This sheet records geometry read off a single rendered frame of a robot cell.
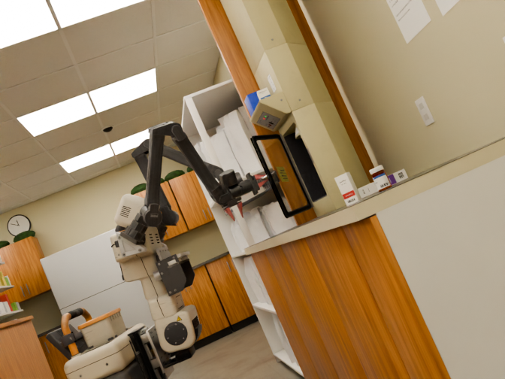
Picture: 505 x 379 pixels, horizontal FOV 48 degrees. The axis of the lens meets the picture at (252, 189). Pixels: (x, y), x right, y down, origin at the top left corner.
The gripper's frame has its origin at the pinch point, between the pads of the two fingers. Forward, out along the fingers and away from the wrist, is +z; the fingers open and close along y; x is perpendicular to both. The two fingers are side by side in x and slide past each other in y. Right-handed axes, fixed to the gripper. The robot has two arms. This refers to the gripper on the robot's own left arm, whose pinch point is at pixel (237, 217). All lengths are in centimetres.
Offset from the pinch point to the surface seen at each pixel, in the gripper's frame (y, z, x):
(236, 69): 28, -69, -9
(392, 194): 15, 17, -150
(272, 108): 27, -36, -45
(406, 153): 77, 5, -41
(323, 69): 71, -53, -9
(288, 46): 45, -59, -46
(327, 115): 50, -25, -41
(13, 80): -89, -155, 114
